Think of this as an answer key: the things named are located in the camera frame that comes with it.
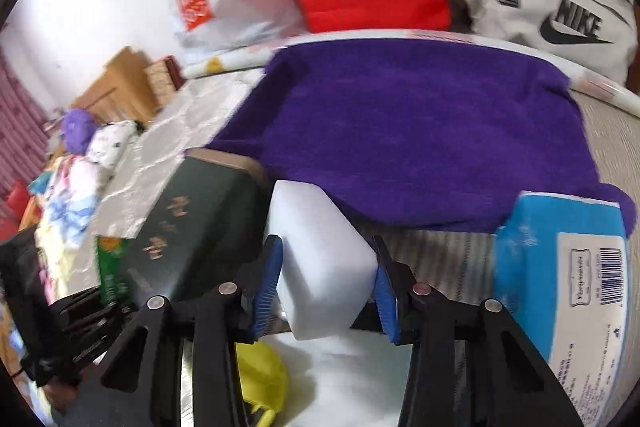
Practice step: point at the rolled floral paper tube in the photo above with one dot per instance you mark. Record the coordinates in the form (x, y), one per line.
(580, 79)

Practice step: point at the brown wooden picture frame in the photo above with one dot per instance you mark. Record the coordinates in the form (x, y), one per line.
(165, 79)

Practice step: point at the beige Nike waist bag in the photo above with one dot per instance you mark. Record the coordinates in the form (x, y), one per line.
(600, 35)

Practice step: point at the blue tissue paper pack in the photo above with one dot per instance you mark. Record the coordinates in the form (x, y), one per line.
(562, 270)

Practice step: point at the dark green box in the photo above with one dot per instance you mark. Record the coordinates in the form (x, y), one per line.
(206, 223)

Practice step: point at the purple plush toy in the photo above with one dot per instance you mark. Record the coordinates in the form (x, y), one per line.
(78, 128)

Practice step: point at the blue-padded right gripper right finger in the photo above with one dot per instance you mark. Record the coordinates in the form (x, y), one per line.
(390, 293)

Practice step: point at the wooden bed headboard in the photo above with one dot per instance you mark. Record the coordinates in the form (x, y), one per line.
(122, 91)

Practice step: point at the green sachet packet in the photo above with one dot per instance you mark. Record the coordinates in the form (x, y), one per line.
(109, 253)

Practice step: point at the white foam sponge block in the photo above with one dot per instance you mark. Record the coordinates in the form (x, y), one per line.
(328, 268)

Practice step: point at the yellow Adidas pouch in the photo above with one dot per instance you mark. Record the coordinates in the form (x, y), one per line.
(264, 382)

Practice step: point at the purple fleece towel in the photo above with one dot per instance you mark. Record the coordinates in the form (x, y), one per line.
(418, 137)

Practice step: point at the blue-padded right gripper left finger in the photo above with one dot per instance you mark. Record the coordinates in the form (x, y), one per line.
(258, 281)

